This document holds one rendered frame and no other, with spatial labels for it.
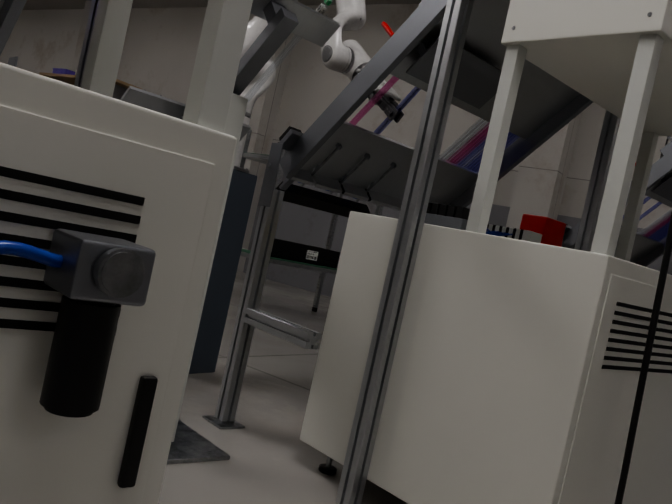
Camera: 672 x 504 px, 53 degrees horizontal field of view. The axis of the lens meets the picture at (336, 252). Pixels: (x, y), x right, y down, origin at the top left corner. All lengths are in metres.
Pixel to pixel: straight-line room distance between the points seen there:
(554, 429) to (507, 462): 0.11
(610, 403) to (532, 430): 0.16
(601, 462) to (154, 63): 7.82
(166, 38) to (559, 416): 7.80
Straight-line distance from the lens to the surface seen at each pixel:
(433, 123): 1.44
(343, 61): 1.99
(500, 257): 1.32
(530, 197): 5.38
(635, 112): 1.27
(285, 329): 1.67
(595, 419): 1.30
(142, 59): 8.87
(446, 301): 1.38
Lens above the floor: 0.55
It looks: 1 degrees down
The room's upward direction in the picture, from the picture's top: 13 degrees clockwise
